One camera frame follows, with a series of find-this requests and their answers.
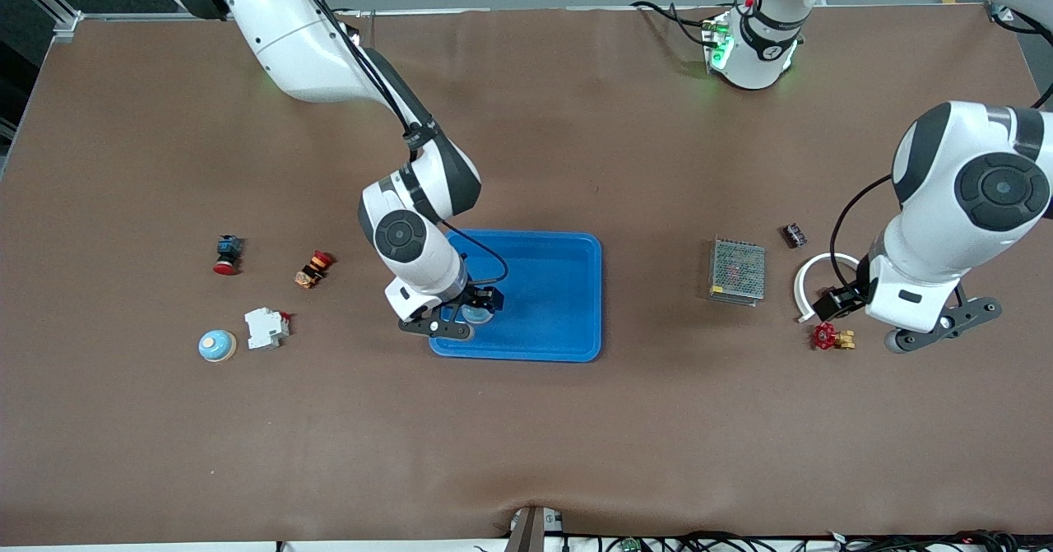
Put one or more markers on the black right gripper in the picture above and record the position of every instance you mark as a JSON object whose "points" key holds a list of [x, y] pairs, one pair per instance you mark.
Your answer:
{"points": [[482, 298]]}

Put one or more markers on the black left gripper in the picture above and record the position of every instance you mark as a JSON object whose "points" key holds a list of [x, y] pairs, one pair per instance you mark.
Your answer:
{"points": [[842, 299]]}

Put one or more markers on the light blue service bell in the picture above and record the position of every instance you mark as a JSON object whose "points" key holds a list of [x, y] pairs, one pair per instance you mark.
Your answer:
{"points": [[477, 319], [217, 345]]}

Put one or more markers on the dark brown capacitor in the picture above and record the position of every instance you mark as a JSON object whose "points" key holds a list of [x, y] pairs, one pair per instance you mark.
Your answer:
{"points": [[794, 234]]}

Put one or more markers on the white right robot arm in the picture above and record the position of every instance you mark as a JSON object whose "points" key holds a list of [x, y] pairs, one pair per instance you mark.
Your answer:
{"points": [[313, 42]]}

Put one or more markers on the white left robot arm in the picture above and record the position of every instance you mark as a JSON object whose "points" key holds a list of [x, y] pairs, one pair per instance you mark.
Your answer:
{"points": [[946, 231]]}

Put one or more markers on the white curved plastic piece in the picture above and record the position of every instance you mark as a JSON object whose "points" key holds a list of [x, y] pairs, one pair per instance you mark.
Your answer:
{"points": [[798, 289]]}

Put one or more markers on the blue plastic tray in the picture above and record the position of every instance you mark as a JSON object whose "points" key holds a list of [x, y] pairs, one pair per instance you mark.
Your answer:
{"points": [[559, 272]]}

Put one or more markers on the metal mesh power supply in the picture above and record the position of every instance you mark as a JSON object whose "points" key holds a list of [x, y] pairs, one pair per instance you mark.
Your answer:
{"points": [[737, 272]]}

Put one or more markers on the orange yellow emergency stop button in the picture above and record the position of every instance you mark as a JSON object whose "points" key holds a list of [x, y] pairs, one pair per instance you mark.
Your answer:
{"points": [[313, 269]]}

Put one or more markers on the white circuit breaker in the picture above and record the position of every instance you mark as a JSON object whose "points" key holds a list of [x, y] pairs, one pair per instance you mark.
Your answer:
{"points": [[266, 328]]}

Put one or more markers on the brown metal table clamp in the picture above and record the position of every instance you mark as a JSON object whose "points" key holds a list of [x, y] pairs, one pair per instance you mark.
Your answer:
{"points": [[531, 531]]}

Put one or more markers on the red mushroom push button switch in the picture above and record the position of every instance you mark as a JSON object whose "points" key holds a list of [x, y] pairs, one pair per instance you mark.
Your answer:
{"points": [[228, 254]]}

